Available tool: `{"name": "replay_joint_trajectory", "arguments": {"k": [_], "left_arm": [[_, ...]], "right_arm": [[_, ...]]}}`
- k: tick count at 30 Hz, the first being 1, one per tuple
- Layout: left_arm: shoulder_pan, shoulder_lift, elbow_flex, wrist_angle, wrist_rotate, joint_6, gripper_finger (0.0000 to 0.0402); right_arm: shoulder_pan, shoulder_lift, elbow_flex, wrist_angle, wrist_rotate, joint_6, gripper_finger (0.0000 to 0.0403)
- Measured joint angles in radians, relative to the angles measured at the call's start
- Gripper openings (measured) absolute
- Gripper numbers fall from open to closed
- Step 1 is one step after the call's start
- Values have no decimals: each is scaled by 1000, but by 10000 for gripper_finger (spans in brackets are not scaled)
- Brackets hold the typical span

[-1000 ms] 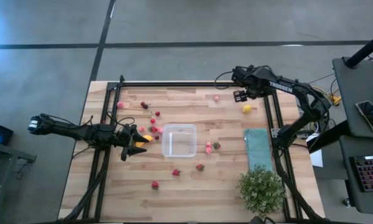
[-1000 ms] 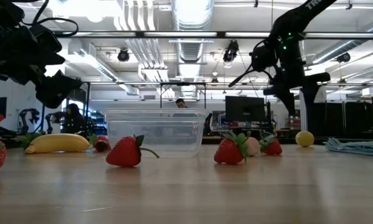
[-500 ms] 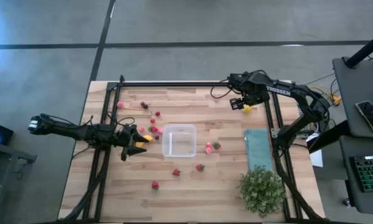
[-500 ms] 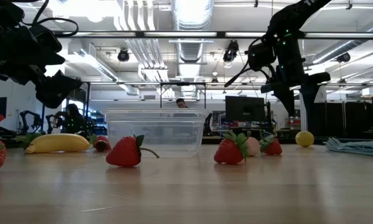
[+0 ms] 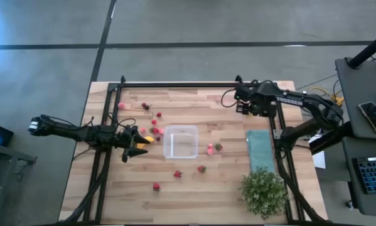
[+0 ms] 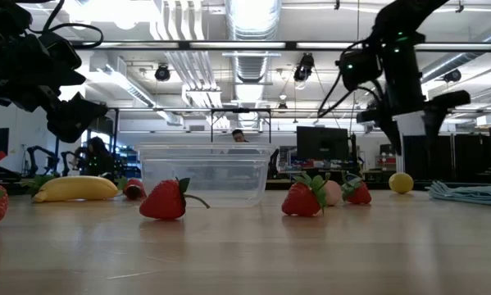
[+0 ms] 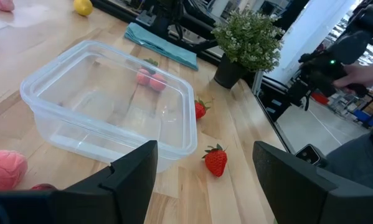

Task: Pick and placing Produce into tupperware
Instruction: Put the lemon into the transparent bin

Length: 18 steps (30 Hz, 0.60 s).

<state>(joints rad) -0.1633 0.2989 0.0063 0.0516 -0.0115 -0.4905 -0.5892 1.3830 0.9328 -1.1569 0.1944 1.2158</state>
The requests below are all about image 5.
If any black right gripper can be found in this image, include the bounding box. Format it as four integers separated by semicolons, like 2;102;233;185
234;81;278;119

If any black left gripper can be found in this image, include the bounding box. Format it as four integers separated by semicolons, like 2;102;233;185
114;124;152;163

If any yellow plastic banana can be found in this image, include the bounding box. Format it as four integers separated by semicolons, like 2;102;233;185
136;135;155;150

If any clear plastic tupperware container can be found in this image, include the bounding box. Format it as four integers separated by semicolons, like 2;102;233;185
163;124;199;159

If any teal folded cloth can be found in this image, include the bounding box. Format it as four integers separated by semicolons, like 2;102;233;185
245;129;276;173

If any white paper sheet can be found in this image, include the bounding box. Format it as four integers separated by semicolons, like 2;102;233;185
311;133;327;170

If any black box beside table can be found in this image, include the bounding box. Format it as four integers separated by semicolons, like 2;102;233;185
309;122;353;155

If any green bushy potted plant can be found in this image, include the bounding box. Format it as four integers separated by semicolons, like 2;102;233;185
239;166;289;221

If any grey side desk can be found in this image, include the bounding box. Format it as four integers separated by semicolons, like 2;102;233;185
334;57;376;141

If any smartphone in tan case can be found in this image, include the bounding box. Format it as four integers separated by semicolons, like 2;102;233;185
358;100;376;135

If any black round pole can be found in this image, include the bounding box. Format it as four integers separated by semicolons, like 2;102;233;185
346;28;376;69

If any grey metal stand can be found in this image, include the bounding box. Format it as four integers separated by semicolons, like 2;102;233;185
0;140;38;226

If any black backlit keyboard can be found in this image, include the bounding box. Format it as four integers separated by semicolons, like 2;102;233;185
352;156;376;195

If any grey keyboard desk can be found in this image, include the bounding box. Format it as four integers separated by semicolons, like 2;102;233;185
341;136;376;218

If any yellow cable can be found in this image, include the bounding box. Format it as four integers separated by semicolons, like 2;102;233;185
311;86;345;107

